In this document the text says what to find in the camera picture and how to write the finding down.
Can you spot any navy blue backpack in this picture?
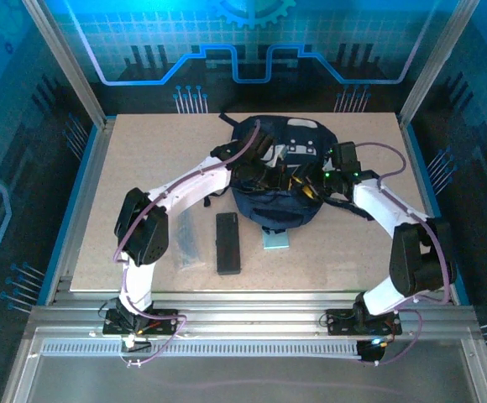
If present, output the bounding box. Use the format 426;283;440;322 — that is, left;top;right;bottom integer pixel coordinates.
203;112;374;234

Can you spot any light blue notepad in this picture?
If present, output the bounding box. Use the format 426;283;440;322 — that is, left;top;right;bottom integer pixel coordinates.
262;228;291;252

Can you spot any black pencil case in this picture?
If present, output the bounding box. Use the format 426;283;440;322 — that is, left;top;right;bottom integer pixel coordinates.
214;212;242;276

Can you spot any clear plastic bag of pens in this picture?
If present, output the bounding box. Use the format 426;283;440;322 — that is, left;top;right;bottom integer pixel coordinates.
171;209;207;272

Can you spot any black controller box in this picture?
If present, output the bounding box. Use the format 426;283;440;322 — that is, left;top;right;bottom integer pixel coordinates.
355;338;386;364

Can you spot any steel front panel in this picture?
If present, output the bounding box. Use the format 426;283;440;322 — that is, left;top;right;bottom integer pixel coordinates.
0;327;487;403

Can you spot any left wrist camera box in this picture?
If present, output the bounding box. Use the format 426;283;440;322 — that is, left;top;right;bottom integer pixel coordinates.
245;128;286;165

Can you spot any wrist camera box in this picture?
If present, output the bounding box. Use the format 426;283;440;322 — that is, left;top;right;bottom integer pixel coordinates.
330;141;361;173
245;128;286;165

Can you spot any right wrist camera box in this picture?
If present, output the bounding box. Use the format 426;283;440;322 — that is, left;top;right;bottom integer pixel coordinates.
330;141;361;173

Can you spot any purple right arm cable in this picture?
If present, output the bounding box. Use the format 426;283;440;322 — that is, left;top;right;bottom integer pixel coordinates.
352;141;454;366

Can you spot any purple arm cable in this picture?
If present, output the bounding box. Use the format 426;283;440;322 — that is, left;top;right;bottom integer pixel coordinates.
113;119;262;367
352;141;454;366

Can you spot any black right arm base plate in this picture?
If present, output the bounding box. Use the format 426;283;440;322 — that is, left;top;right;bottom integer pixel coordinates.
325;308;403;337

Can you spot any aluminium front rail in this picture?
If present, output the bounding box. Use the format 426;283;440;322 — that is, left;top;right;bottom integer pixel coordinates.
24;291;482;337

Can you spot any aluminium side rail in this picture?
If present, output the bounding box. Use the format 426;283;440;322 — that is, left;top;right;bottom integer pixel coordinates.
45;119;117;306

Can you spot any aluminium right frame post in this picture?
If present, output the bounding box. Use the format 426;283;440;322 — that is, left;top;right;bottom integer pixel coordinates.
397;0;483;127

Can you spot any aluminium frame post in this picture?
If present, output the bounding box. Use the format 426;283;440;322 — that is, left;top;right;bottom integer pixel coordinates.
397;0;483;127
20;0;117;129

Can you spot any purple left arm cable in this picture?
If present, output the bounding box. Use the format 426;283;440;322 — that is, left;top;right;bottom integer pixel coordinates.
113;119;262;367

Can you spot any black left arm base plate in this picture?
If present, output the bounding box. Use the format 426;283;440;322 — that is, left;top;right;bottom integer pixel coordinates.
102;307;178;337

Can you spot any slotted cable duct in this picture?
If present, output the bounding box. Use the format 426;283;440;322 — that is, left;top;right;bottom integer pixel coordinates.
39;340;364;358

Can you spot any aluminium left frame post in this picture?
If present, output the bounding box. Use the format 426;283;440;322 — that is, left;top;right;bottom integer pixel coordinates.
20;0;117;129

